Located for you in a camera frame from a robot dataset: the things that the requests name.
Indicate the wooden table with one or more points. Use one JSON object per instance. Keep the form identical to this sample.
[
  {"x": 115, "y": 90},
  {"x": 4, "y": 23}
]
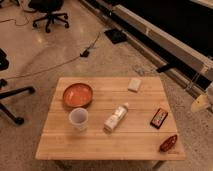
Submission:
[{"x": 118, "y": 127}]

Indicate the white plastic bottle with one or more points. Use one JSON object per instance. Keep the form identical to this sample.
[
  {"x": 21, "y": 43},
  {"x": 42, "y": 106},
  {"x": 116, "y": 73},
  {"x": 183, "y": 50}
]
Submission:
[{"x": 112, "y": 122}]

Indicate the black office chair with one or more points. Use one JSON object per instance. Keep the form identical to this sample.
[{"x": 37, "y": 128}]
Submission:
[{"x": 51, "y": 9}]

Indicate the black floor mat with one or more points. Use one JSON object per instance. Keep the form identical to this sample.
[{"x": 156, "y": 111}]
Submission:
[{"x": 115, "y": 36}]

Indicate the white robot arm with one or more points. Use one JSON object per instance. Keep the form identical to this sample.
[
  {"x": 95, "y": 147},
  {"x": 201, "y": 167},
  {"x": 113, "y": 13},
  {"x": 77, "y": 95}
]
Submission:
[{"x": 204, "y": 101}]

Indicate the orange ceramic bowl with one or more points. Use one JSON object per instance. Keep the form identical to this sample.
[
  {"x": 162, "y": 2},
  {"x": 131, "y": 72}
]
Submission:
[{"x": 78, "y": 95}]

